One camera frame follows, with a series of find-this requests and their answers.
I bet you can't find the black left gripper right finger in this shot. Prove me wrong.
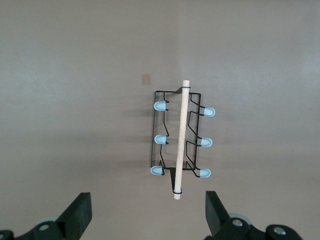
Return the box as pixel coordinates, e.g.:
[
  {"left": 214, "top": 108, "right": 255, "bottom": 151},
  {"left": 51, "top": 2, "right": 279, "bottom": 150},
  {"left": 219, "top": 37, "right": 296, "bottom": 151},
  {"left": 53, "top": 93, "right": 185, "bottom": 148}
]
[{"left": 203, "top": 191, "right": 301, "bottom": 240}]

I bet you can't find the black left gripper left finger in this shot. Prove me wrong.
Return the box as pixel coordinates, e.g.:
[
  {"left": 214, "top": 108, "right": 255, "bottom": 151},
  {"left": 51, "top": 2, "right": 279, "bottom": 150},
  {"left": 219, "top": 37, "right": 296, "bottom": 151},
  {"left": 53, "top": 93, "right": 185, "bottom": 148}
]
[{"left": 0, "top": 191, "right": 93, "bottom": 240}]

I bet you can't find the black wire cup holder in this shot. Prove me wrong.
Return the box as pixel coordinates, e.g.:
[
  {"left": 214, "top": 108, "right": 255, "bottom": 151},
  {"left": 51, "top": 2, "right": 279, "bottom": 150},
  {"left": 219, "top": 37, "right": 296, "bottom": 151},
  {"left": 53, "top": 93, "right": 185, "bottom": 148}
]
[{"left": 149, "top": 79, "right": 216, "bottom": 201}]

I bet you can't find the brown tape square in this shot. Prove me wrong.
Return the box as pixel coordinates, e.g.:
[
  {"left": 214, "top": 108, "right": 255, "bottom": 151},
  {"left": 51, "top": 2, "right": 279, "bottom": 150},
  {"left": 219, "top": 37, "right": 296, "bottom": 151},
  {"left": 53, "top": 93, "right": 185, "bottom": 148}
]
[{"left": 140, "top": 73, "right": 152, "bottom": 86}]

